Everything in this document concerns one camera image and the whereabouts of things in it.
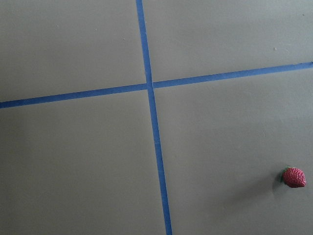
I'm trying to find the red strawberry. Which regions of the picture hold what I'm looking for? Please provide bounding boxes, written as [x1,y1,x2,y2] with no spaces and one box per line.
[281,167,306,188]

